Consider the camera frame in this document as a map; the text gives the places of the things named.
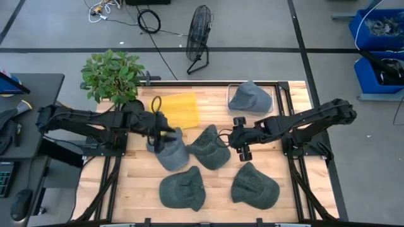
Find coiled black cable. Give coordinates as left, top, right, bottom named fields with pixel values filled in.
left=136, top=8, right=162, bottom=35

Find clear plastic bin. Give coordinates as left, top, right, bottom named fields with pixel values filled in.
left=225, top=83, right=275, bottom=115

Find dark green baseball cap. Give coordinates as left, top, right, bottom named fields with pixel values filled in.
left=230, top=161, right=281, bottom=211
left=186, top=124, right=232, bottom=171
left=158, top=165, right=206, bottom=212

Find grey baseball cap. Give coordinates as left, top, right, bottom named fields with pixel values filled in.
left=146, top=127, right=191, bottom=173
left=227, top=80, right=273, bottom=114

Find black plant pot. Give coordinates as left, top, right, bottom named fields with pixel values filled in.
left=121, top=99, right=146, bottom=115

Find yellow plastic bin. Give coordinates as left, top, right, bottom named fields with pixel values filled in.
left=148, top=92, right=201, bottom=130

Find black control box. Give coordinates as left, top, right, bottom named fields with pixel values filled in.
left=37, top=137, right=85, bottom=168

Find green leafy plant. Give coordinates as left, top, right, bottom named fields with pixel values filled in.
left=79, top=49, right=146, bottom=107

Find long black floor cable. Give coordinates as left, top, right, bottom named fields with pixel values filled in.
left=134, top=4, right=189, bottom=81

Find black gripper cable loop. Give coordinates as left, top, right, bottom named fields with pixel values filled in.
left=150, top=95, right=163, bottom=115
left=215, top=127, right=234, bottom=148

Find blue storage bin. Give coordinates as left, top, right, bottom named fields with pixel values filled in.
left=348, top=8, right=404, bottom=52
left=353, top=51, right=404, bottom=95

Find white cable bundle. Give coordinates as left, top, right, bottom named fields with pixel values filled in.
left=83, top=0, right=122, bottom=24

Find black keyboard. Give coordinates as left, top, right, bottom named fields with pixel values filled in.
left=0, top=161, right=15, bottom=199

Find black cloth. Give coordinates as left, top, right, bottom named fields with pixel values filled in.
left=0, top=100, right=33, bottom=156

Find black computer mouse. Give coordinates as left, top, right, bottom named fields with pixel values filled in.
left=9, top=188, right=33, bottom=222

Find black monitor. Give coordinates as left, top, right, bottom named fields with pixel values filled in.
left=0, top=69, right=32, bottom=96

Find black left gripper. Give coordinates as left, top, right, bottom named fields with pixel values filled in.
left=126, top=108, right=178, bottom=154

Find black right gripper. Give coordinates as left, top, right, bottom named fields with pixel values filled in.
left=227, top=116, right=270, bottom=163

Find black floor fan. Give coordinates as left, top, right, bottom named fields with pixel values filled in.
left=185, top=4, right=213, bottom=76

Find blue storage bins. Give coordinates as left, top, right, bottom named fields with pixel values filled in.
left=331, top=0, right=404, bottom=102

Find black aluminium table frame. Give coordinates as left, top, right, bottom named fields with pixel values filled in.
left=71, top=71, right=350, bottom=227

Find black desk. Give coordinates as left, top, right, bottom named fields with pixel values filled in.
left=0, top=73, right=66, bottom=227

